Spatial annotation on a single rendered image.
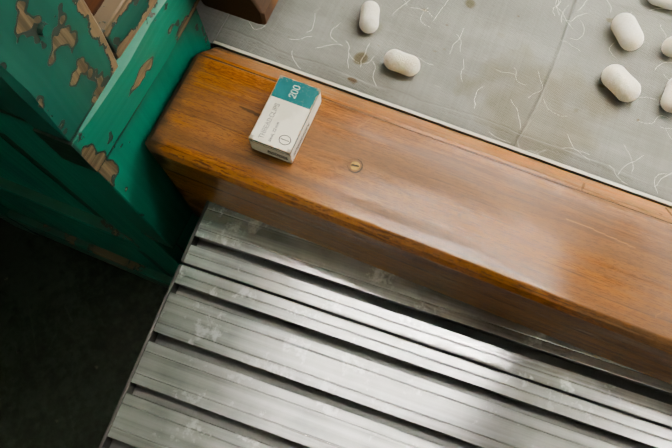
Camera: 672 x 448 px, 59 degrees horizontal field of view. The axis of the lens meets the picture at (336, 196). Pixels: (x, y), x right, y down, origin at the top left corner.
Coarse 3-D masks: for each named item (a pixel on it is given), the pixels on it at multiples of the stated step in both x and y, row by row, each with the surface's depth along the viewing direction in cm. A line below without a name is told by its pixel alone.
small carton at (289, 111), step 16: (288, 80) 47; (272, 96) 46; (288, 96) 46; (304, 96) 46; (320, 96) 47; (272, 112) 46; (288, 112) 46; (304, 112) 46; (256, 128) 45; (272, 128) 45; (288, 128) 45; (304, 128) 46; (256, 144) 46; (272, 144) 45; (288, 144) 45; (288, 160) 46
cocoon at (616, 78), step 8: (616, 64) 50; (608, 72) 50; (616, 72) 50; (624, 72) 50; (608, 80) 50; (616, 80) 50; (624, 80) 50; (632, 80) 50; (608, 88) 51; (616, 88) 50; (624, 88) 50; (632, 88) 49; (640, 88) 50; (616, 96) 50; (624, 96) 50; (632, 96) 50
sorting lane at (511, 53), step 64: (320, 0) 55; (384, 0) 55; (448, 0) 55; (512, 0) 55; (576, 0) 55; (640, 0) 55; (320, 64) 53; (384, 64) 53; (448, 64) 53; (512, 64) 53; (576, 64) 52; (640, 64) 52; (448, 128) 51; (512, 128) 50; (576, 128) 50; (640, 128) 50; (640, 192) 48
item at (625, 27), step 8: (616, 16) 52; (624, 16) 52; (632, 16) 52; (616, 24) 52; (624, 24) 52; (632, 24) 51; (616, 32) 52; (624, 32) 52; (632, 32) 51; (640, 32) 51; (624, 40) 52; (632, 40) 51; (640, 40) 51; (624, 48) 52; (632, 48) 52
